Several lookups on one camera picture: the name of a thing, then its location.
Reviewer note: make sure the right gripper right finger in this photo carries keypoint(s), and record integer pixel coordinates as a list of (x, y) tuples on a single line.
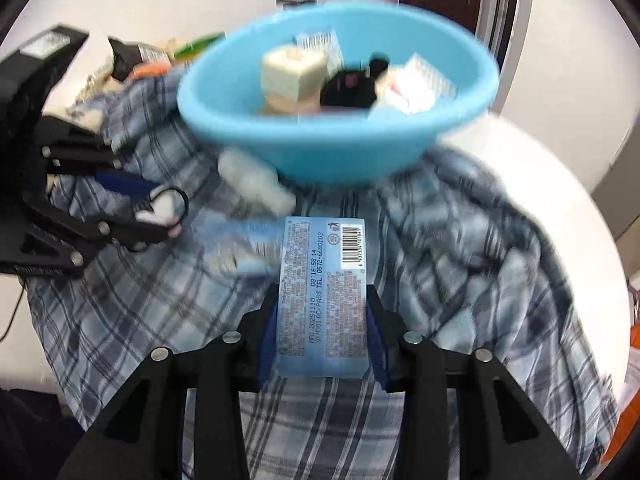
[(463, 410)]

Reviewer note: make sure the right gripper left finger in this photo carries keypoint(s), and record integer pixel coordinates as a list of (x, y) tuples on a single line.
[(139, 434)]

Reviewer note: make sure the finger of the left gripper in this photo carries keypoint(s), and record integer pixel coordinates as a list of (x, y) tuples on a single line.
[(67, 149), (90, 229)]

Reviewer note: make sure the blue tissue pack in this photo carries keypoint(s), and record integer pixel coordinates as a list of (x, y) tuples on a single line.
[(322, 327), (245, 248)]

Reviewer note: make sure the white plastic bottle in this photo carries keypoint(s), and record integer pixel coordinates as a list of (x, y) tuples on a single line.
[(255, 182)]

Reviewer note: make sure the black snack bag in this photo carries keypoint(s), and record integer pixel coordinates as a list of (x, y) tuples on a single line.
[(127, 56)]

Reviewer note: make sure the orange package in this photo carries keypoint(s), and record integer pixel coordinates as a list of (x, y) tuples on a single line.
[(149, 70)]

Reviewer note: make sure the yellow green bucket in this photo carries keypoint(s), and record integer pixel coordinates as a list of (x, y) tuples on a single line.
[(196, 46)]

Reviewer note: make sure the blue plaid shirt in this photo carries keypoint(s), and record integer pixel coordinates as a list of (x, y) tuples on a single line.
[(445, 249)]

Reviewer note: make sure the blue plastic basin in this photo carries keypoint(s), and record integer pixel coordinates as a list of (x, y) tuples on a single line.
[(221, 101)]

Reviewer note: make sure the cream cardboard box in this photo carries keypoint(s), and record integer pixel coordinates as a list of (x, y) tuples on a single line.
[(292, 79)]

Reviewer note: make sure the black bicycle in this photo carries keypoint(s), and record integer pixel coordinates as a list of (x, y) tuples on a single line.
[(292, 3)]

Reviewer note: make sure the blue white Haison box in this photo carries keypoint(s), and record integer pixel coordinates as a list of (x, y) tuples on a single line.
[(326, 42)]

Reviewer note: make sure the black plush toy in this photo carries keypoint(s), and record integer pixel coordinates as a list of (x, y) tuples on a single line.
[(354, 87)]

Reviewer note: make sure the red white medicine box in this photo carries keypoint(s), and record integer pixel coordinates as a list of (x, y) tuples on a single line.
[(412, 88)]

